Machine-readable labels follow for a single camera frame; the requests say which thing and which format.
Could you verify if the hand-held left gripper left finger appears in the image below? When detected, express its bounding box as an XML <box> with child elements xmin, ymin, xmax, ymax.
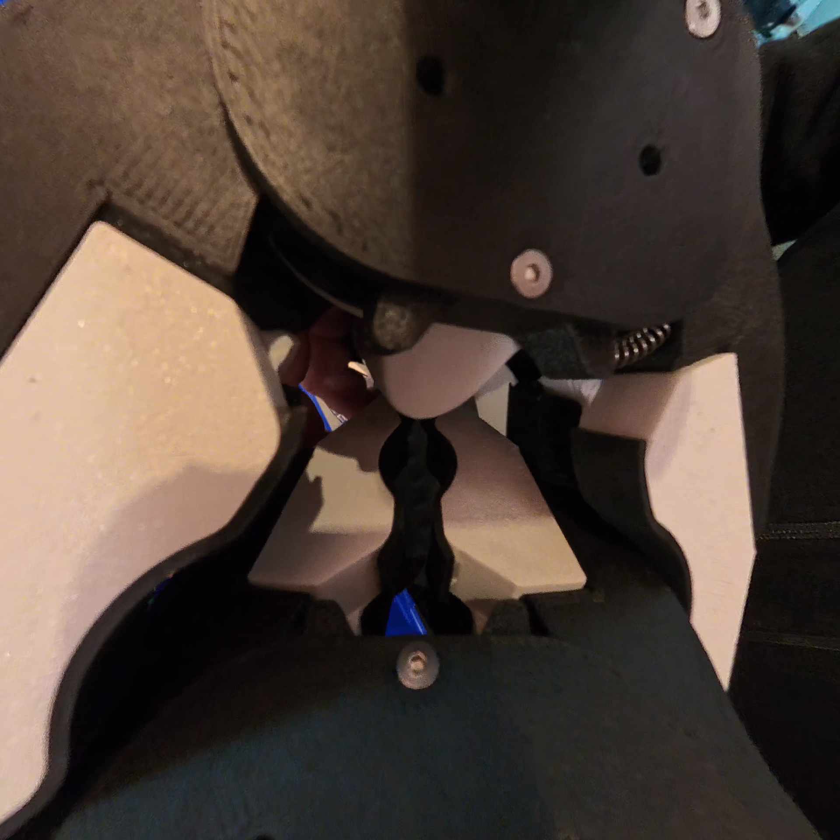
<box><xmin>248</xmin><ymin>397</ymin><xmax>421</xmax><ymax>636</ymax></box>

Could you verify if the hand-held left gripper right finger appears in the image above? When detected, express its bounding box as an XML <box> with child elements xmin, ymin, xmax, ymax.
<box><xmin>420</xmin><ymin>400</ymin><xmax>587</xmax><ymax>636</ymax></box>

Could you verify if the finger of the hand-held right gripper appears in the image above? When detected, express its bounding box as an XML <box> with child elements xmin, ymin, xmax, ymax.
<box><xmin>0</xmin><ymin>220</ymin><xmax>312</xmax><ymax>840</ymax></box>
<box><xmin>511</xmin><ymin>353</ymin><xmax>757</xmax><ymax>691</ymax></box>

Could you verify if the person's right hand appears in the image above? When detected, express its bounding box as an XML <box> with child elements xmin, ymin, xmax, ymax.
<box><xmin>285</xmin><ymin>308</ymin><xmax>378</xmax><ymax>431</ymax></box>

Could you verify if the person's black clothing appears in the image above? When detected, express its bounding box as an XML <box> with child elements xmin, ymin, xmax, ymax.
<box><xmin>728</xmin><ymin>26</ymin><xmax>840</xmax><ymax>840</ymax></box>

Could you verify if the blue plastic object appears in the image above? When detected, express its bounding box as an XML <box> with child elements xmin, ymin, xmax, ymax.
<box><xmin>386</xmin><ymin>589</ymin><xmax>429</xmax><ymax>637</ymax></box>

